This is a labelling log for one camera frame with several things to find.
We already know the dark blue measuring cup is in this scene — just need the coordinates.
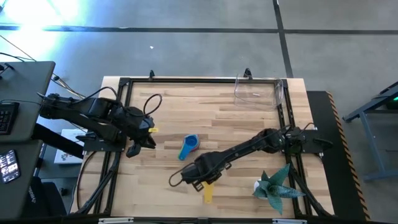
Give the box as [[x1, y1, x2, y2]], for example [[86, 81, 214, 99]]
[[183, 134, 201, 154]]

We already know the blue grey workbench frame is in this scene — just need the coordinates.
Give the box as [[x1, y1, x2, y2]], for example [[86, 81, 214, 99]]
[[341, 81, 398, 182]]

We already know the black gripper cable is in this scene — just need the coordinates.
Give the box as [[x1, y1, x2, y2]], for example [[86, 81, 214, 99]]
[[143, 93, 163, 116], [169, 169, 190, 187]]

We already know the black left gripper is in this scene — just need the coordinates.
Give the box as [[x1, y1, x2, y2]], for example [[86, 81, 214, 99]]
[[113, 106, 157, 158]]

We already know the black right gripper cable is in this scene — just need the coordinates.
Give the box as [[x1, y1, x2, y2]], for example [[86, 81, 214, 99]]
[[169, 169, 190, 187]]

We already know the black aluminium table frame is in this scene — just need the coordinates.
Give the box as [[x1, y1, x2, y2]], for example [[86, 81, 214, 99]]
[[76, 77, 335, 218]]

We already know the teal plant in white pot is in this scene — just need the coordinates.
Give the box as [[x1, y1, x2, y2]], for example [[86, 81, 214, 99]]
[[252, 164, 306, 215]]

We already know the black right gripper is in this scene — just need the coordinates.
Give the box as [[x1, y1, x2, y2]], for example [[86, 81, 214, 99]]
[[180, 152, 233, 192]]

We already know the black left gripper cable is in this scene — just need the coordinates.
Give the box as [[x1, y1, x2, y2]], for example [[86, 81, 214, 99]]
[[143, 93, 163, 116]]

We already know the yellow measuring cup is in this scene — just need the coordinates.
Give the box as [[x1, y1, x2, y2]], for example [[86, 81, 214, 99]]
[[203, 182, 215, 204]]

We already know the black hazard striped floor mat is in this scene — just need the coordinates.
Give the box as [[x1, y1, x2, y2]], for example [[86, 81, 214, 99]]
[[306, 90, 371, 220]]

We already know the clear plastic basket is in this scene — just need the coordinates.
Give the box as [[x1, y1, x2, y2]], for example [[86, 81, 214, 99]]
[[233, 73, 284, 112]]

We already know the black keyboard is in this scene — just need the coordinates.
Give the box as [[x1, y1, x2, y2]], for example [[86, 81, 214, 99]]
[[0, 102, 19, 135]]

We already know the small light blue measuring cup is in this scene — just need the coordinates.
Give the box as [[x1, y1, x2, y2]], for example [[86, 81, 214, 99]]
[[178, 134, 201, 161]]

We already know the white paper box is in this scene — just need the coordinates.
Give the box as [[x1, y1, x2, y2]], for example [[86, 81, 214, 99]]
[[54, 129, 88, 165]]

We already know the black smartphone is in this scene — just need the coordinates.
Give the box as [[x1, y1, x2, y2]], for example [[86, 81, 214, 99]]
[[0, 149, 21, 184]]

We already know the grey side desk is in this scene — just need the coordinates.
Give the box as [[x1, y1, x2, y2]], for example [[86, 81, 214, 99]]
[[0, 61, 56, 218]]

